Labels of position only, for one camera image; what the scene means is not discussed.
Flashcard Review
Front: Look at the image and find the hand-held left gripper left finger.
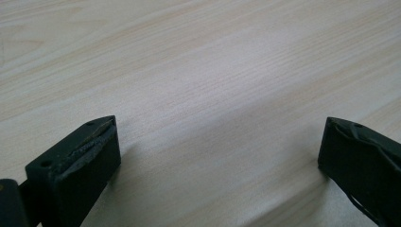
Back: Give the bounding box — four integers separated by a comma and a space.
25, 114, 122, 227

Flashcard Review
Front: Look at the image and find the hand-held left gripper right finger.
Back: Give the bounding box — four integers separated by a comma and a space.
317, 116, 401, 227

